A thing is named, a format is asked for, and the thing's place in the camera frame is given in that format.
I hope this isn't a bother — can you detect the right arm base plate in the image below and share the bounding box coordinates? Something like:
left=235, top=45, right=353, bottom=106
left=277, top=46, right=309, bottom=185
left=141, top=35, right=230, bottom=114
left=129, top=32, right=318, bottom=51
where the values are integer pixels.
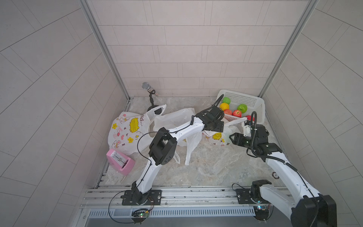
left=234, top=180, right=272, bottom=204

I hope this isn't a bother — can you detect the left green circuit board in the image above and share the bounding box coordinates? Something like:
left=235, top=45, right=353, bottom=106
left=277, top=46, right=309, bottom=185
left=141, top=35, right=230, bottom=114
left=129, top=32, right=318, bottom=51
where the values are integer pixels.
left=131, top=209, right=150, bottom=218

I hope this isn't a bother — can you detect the pink box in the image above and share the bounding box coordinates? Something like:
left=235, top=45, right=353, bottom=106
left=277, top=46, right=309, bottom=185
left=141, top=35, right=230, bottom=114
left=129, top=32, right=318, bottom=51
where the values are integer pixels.
left=106, top=149, right=135, bottom=176

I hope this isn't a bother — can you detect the silver microphone on black stand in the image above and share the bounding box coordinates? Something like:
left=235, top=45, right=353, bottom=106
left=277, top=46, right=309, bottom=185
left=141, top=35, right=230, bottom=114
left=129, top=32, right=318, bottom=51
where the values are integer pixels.
left=142, top=82, right=162, bottom=115

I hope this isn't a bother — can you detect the white translucent plastic bag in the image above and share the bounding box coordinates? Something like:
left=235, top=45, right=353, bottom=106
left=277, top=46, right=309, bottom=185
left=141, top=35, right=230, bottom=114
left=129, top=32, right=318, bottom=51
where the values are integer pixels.
left=153, top=108, right=202, bottom=166

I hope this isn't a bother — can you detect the green apple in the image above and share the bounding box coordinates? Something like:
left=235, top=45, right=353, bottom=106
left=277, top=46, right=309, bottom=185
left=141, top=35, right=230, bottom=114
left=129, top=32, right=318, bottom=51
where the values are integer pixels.
left=237, top=104, right=248, bottom=114
left=222, top=97, right=231, bottom=105

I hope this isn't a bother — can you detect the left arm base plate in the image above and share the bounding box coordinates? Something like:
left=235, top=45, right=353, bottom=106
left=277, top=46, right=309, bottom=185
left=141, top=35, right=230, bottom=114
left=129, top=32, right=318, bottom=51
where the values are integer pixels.
left=122, top=190, right=162, bottom=206

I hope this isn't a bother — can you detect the cartoon printed plastic bag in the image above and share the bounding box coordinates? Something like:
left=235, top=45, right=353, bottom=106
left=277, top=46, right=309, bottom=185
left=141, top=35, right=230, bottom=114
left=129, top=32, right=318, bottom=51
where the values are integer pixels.
left=108, top=105, right=166, bottom=155

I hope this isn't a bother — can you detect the red apple with highlight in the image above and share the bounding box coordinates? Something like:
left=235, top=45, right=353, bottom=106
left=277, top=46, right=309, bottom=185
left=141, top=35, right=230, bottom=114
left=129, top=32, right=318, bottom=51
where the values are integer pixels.
left=232, top=110, right=242, bottom=118

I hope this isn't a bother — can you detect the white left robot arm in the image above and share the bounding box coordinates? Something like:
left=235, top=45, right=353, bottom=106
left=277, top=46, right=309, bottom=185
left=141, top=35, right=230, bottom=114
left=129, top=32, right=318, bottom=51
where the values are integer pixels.
left=131, top=106, right=224, bottom=204

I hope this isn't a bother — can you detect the aluminium mounting rail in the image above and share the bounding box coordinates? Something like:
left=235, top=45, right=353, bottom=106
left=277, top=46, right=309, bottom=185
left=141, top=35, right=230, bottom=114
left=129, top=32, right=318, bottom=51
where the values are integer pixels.
left=81, top=184, right=269, bottom=208

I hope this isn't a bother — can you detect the white perforated plastic basket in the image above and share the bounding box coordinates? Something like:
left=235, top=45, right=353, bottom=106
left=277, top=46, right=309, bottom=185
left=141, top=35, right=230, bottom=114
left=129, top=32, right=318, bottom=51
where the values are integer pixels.
left=214, top=89, right=266, bottom=127

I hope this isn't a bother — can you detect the yellow apple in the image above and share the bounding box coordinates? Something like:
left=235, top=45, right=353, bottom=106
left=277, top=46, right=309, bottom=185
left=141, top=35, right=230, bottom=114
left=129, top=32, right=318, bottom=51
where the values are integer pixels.
left=219, top=103, right=229, bottom=111

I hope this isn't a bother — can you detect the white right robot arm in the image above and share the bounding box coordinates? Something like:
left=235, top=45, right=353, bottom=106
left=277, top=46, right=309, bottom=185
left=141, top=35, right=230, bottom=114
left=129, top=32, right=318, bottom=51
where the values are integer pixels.
left=229, top=124, right=337, bottom=227

